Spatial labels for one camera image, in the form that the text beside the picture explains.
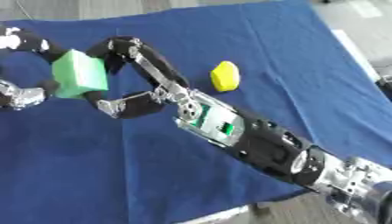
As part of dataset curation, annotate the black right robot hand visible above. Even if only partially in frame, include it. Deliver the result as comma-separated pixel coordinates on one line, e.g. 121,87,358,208
82,36,204,120

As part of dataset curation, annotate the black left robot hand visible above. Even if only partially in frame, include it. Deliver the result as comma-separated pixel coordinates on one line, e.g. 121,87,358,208
0,24,71,112

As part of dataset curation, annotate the green foam block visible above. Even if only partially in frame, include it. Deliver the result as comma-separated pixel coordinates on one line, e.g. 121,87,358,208
50,48,110,100

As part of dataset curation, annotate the yellow faceted block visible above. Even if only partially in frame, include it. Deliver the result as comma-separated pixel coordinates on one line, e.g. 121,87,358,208
209,60,242,93

